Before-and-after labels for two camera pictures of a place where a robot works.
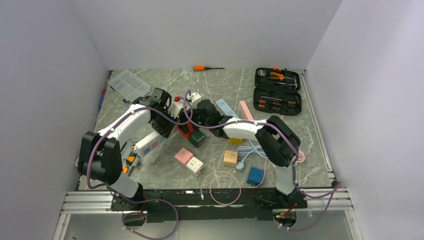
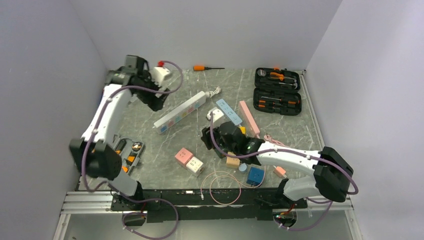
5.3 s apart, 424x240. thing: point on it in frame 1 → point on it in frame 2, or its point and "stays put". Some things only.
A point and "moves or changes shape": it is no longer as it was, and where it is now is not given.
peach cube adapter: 230,158 stays put
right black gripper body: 195,116 → 220,142
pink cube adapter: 182,156 stays put
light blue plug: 225,108 stays put
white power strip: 148,144 moves or changes shape
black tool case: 277,91 stays put
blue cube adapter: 255,176 stays put
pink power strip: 244,112 stays put
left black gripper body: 162,125 → 149,98
